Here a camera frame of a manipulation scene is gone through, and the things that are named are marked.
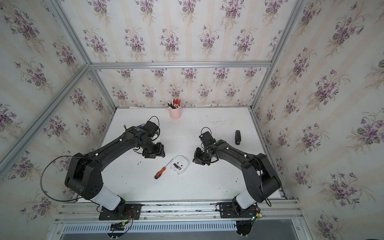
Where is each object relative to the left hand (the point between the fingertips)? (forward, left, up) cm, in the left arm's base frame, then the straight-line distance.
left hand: (163, 156), depth 83 cm
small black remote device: (+16, -48, -5) cm, 50 cm away
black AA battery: (-3, -7, -6) cm, 10 cm away
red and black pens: (+43, -4, +1) cm, 43 cm away
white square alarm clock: (-1, -11, -5) cm, 12 cm away
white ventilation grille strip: (-33, -31, -10) cm, 46 cm away
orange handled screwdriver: (-8, +3, -7) cm, 11 cm away
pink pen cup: (+38, -4, -5) cm, 39 cm away
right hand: (-1, -18, -4) cm, 18 cm away
